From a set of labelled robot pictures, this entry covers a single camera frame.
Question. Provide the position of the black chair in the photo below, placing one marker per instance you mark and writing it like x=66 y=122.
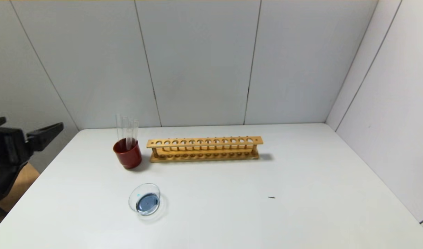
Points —
x=3 y=186

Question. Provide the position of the dark red cup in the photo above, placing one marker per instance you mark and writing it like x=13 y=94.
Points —
x=127 y=157

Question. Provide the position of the clear glass petri dish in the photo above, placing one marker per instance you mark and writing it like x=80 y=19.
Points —
x=147 y=204

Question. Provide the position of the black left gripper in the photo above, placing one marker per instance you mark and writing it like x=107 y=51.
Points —
x=20 y=144

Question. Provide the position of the wooden test tube rack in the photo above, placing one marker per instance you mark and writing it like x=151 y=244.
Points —
x=204 y=141

